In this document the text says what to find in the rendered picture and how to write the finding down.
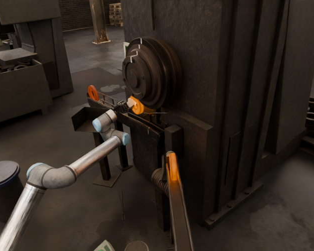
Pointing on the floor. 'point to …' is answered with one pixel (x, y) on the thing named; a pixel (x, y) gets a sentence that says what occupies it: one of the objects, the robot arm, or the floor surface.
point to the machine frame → (214, 94)
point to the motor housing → (161, 200)
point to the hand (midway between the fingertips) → (136, 101)
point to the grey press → (33, 38)
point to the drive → (293, 82)
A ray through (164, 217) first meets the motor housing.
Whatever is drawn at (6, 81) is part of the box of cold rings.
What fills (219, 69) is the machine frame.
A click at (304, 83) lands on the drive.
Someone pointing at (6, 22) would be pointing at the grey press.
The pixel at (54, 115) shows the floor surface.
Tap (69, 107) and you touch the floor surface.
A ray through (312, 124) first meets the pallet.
